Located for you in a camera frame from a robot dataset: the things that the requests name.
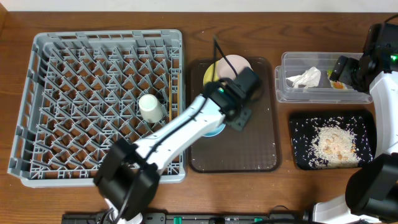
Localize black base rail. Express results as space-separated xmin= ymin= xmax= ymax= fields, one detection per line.
xmin=61 ymin=212 xmax=308 ymax=224

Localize green yellow snack wrapper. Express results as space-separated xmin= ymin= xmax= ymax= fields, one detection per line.
xmin=327 ymin=70 xmax=348 ymax=90

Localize rice and food scraps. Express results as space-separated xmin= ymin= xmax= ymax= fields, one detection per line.
xmin=292 ymin=115 xmax=373 ymax=169

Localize dark brown serving tray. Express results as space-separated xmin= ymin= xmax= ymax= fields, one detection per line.
xmin=186 ymin=57 xmax=281 ymax=173

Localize black waste tray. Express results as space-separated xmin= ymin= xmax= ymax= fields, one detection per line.
xmin=288 ymin=109 xmax=377 ymax=170

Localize yellow plate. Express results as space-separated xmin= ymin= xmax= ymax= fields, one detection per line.
xmin=203 ymin=62 xmax=219 ymax=85

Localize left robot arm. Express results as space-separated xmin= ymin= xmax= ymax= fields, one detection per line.
xmin=93 ymin=67 xmax=261 ymax=223

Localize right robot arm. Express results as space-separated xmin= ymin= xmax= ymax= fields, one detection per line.
xmin=310 ymin=21 xmax=397 ymax=223

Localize grey dishwasher rack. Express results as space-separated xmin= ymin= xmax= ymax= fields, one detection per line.
xmin=7 ymin=29 xmax=185 ymax=188

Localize wooden chopstick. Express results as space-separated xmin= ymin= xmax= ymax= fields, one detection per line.
xmin=177 ymin=72 xmax=180 ymax=116
xmin=169 ymin=75 xmax=172 ymax=121

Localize cream white cup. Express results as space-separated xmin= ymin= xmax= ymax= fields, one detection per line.
xmin=139 ymin=94 xmax=164 ymax=123

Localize clear plastic bin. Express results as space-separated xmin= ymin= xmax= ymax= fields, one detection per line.
xmin=275 ymin=52 xmax=373 ymax=104

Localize white tissue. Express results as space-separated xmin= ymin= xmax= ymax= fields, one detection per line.
xmin=287 ymin=67 xmax=321 ymax=88

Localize pink bowl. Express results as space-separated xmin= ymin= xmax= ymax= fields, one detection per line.
xmin=216 ymin=55 xmax=252 ymax=80

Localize light blue bowl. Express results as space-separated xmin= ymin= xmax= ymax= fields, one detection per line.
xmin=203 ymin=123 xmax=226 ymax=138

